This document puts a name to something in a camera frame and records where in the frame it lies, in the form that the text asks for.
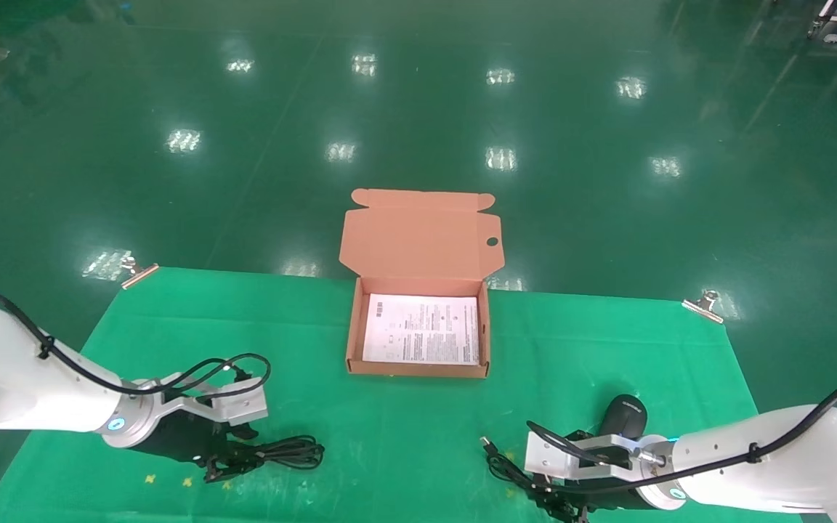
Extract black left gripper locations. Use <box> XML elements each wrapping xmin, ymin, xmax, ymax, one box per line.
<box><xmin>132</xmin><ymin>413</ymin><xmax>260</xmax><ymax>485</ymax></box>

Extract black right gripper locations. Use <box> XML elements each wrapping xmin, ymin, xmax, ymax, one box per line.
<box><xmin>527</xmin><ymin>430</ymin><xmax>658</xmax><ymax>523</ymax></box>

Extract black data cable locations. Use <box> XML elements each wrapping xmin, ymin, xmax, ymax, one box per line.
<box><xmin>204</xmin><ymin>434</ymin><xmax>326</xmax><ymax>482</ymax></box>

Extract black mouse cable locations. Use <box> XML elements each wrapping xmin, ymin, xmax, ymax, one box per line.
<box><xmin>480</xmin><ymin>394</ymin><xmax>649</xmax><ymax>509</ymax></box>

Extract brown open cardboard box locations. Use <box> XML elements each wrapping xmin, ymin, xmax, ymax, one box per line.
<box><xmin>339</xmin><ymin>188</ymin><xmax>506</xmax><ymax>379</ymax></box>

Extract green table cloth mat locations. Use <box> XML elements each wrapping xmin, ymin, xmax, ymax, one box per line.
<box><xmin>0</xmin><ymin>267</ymin><xmax>804</xmax><ymax>523</ymax></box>

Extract metal binder clip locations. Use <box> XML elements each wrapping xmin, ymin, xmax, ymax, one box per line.
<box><xmin>682</xmin><ymin>290</ymin><xmax>727</xmax><ymax>325</ymax></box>
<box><xmin>120</xmin><ymin>254</ymin><xmax>161</xmax><ymax>291</ymax></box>

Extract white printed instruction sheet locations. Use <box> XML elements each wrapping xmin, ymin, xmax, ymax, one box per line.
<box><xmin>362</xmin><ymin>293</ymin><xmax>480</xmax><ymax>366</ymax></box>

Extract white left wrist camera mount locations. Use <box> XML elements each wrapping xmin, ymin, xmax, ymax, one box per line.
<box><xmin>148</xmin><ymin>380</ymin><xmax>270</xmax><ymax>428</ymax></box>

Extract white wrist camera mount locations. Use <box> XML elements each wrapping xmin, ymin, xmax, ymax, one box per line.
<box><xmin>148</xmin><ymin>380</ymin><xmax>270</xmax><ymax>428</ymax></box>
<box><xmin>524</xmin><ymin>430</ymin><xmax>675</xmax><ymax>482</ymax></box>

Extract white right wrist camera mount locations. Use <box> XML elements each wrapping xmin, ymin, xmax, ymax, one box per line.
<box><xmin>524</xmin><ymin>430</ymin><xmax>675</xmax><ymax>482</ymax></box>

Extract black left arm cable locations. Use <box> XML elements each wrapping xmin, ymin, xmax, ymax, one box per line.
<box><xmin>0</xmin><ymin>287</ymin><xmax>272</xmax><ymax>409</ymax></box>

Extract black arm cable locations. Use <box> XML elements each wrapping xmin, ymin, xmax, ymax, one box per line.
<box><xmin>526</xmin><ymin>374</ymin><xmax>837</xmax><ymax>496</ymax></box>
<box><xmin>0</xmin><ymin>287</ymin><xmax>272</xmax><ymax>409</ymax></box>

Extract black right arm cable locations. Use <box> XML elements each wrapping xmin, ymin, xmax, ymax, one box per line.
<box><xmin>526</xmin><ymin>374</ymin><xmax>837</xmax><ymax>496</ymax></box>

